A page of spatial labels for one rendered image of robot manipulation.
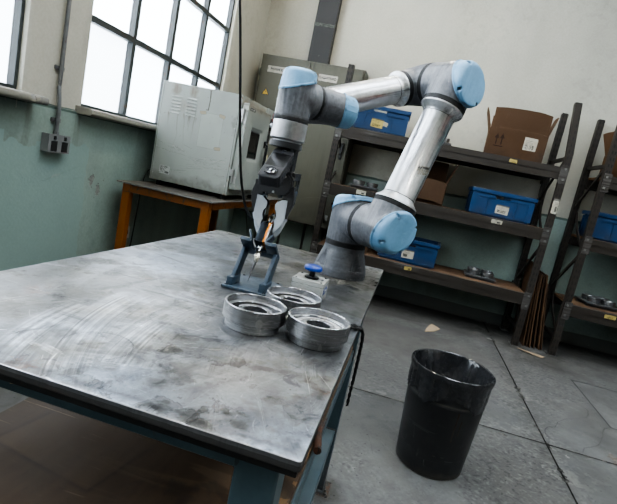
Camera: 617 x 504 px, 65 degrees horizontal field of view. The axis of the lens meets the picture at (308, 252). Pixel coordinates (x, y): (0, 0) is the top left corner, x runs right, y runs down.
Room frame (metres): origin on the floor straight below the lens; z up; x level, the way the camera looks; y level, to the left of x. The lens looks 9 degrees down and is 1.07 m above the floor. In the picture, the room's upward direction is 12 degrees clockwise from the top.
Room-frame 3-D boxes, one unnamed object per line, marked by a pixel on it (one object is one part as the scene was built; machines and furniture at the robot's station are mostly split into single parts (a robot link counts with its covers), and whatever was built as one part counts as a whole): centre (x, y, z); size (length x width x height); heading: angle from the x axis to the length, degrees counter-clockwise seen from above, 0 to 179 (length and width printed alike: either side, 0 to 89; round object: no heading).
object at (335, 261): (1.38, -0.10, 0.85); 0.15 x 0.15 x 0.10
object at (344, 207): (1.38, -0.10, 0.97); 0.13 x 0.12 x 0.14; 35
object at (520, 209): (4.29, -1.53, 1.11); 0.52 x 0.38 x 0.22; 79
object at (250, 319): (0.78, 0.07, 0.82); 0.10 x 0.10 x 0.04
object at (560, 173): (4.39, -0.99, 1.00); 1.92 x 0.57 x 2.00; 79
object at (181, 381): (1.07, 0.15, 0.79); 1.20 x 0.60 x 0.02; 169
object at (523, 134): (4.26, -1.51, 1.70); 0.56 x 0.36 x 0.39; 74
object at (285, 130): (1.08, 0.10, 1.14); 0.08 x 0.08 x 0.05
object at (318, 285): (1.05, -0.02, 0.82); 0.08 x 0.07 x 0.05; 169
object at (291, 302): (0.89, 0.01, 0.82); 0.10 x 0.10 x 0.04
